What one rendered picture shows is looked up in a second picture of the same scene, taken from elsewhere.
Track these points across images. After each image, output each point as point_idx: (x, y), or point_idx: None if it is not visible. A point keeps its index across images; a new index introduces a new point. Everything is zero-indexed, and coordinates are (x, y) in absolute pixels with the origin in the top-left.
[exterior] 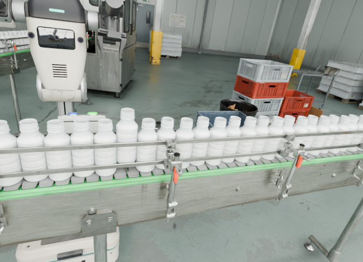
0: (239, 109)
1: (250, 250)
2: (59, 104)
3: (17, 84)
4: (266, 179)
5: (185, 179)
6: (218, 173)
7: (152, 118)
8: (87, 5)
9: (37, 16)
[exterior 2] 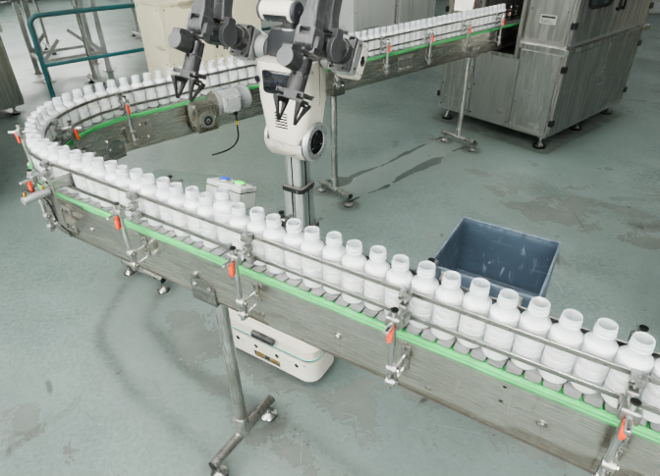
0: None
1: None
2: (286, 158)
3: (394, 97)
4: (380, 345)
5: (267, 285)
6: (303, 297)
7: (575, 209)
8: None
9: (272, 54)
